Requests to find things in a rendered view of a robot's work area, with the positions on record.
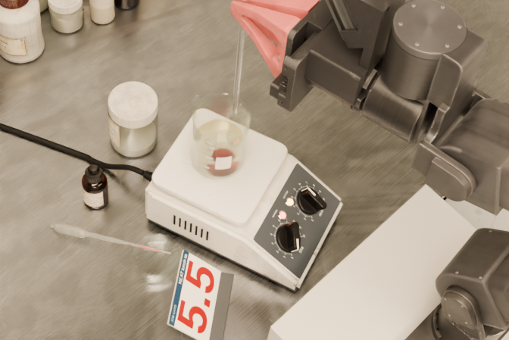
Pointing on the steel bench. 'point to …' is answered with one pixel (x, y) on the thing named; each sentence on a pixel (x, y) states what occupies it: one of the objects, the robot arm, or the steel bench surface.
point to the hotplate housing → (244, 246)
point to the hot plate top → (270, 163)
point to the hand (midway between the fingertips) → (241, 7)
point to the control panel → (311, 238)
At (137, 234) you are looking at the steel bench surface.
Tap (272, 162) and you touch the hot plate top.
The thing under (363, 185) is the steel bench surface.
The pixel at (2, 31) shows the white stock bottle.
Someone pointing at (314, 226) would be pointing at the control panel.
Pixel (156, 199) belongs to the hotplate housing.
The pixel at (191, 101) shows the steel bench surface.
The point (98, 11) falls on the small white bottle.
